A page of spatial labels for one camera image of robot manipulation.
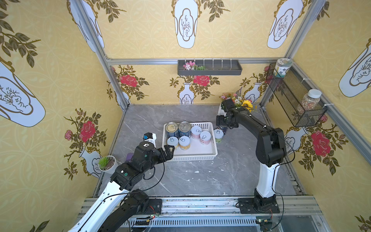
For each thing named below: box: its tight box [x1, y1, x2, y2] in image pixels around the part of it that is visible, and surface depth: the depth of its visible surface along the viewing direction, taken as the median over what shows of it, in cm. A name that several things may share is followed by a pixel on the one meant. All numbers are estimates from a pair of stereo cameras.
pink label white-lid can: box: [199, 130, 212, 146], surface depth 97 cm
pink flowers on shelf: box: [182, 60, 207, 71], surface depth 89 cm
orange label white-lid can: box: [178, 135, 191, 151], surface depth 95 cm
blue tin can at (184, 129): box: [178, 121, 192, 139], surface depth 96 cm
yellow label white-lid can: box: [167, 136, 179, 151], surface depth 95 cm
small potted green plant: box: [98, 155, 119, 173], surface depth 81 cm
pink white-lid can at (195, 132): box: [190, 125, 203, 140], surface depth 100 cm
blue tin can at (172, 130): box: [165, 121, 180, 140], surface depth 96 cm
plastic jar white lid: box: [300, 88, 323, 112], surface depth 66 cm
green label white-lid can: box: [213, 129, 225, 144], surface depth 98 cm
